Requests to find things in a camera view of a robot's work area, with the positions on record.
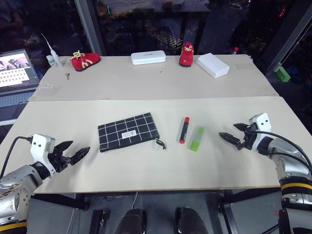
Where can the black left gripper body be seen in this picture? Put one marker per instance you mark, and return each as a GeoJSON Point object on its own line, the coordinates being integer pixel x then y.
{"type": "Point", "coordinates": [59, 159]}

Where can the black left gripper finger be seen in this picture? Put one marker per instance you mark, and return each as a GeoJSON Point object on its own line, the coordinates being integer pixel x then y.
{"type": "Point", "coordinates": [80, 154]}
{"type": "Point", "coordinates": [64, 146]}

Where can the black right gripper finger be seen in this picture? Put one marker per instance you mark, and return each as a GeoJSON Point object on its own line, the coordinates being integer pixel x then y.
{"type": "Point", "coordinates": [242, 128]}
{"type": "Point", "coordinates": [230, 138]}

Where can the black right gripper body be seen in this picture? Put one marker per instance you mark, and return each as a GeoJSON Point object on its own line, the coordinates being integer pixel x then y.
{"type": "Point", "coordinates": [249, 139]}

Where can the green glue stick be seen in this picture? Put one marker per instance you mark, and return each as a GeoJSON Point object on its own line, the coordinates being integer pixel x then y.
{"type": "Point", "coordinates": [196, 141]}

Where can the black marker with red caps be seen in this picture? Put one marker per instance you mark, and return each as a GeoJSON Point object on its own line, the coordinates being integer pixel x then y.
{"type": "Point", "coordinates": [184, 131]}

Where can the black grid pencil pouch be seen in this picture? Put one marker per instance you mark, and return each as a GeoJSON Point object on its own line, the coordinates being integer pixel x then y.
{"type": "Point", "coordinates": [122, 129]}

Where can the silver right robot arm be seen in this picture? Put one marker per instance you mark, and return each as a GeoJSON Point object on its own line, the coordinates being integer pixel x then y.
{"type": "Point", "coordinates": [292, 157]}

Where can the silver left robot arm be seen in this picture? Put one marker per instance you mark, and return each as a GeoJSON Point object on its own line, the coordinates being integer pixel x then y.
{"type": "Point", "coordinates": [19, 176]}

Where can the laptop computer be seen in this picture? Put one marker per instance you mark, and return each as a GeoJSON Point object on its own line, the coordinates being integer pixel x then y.
{"type": "Point", "coordinates": [14, 70]}

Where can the white rounded flat case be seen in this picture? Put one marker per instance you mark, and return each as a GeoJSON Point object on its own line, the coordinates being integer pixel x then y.
{"type": "Point", "coordinates": [148, 58]}

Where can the clear plastic patch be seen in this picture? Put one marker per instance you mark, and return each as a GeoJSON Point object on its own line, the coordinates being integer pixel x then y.
{"type": "Point", "coordinates": [48, 89]}

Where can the green box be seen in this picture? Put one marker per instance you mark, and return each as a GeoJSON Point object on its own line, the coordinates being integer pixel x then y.
{"type": "Point", "coordinates": [282, 74]}

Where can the small metal key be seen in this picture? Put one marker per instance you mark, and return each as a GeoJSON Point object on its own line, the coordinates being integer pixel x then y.
{"type": "Point", "coordinates": [67, 76]}

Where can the white rectangular box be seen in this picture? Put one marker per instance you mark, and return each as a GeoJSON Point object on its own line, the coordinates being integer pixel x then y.
{"type": "Point", "coordinates": [212, 64]}

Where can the red-capped bottle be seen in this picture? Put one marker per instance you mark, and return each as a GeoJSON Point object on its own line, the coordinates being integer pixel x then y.
{"type": "Point", "coordinates": [235, 50]}

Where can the dark rounded shape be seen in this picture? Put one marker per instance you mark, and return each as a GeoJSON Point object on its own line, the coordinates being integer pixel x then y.
{"type": "Point", "coordinates": [132, 221]}
{"type": "Point", "coordinates": [190, 221]}

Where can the small white bottle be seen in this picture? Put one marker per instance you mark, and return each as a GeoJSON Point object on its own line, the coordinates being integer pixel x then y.
{"type": "Point", "coordinates": [50, 61]}

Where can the red shoe with yellow laces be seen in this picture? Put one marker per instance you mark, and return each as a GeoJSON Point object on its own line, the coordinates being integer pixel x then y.
{"type": "Point", "coordinates": [186, 57]}
{"type": "Point", "coordinates": [86, 62]}

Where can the white long-nozzle applicator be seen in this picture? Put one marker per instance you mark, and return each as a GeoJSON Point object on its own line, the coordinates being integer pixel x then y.
{"type": "Point", "coordinates": [54, 57]}

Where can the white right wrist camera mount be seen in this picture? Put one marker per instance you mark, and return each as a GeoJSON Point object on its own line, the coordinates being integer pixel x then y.
{"type": "Point", "coordinates": [263, 120]}

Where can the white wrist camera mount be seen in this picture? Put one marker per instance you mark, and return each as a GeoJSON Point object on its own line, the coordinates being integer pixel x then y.
{"type": "Point", "coordinates": [263, 120]}
{"type": "Point", "coordinates": [39, 146]}

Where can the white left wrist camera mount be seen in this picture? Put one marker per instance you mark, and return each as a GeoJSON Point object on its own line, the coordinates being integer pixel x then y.
{"type": "Point", "coordinates": [39, 146]}

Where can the black table frame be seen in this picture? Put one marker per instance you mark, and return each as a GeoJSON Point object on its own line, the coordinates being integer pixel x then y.
{"type": "Point", "coordinates": [61, 201]}

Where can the grey slanted frame post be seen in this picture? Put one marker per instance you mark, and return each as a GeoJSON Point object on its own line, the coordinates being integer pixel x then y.
{"type": "Point", "coordinates": [287, 41]}

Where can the grey metal frame post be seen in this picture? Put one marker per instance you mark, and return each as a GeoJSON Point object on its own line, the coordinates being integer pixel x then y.
{"type": "Point", "coordinates": [85, 22]}

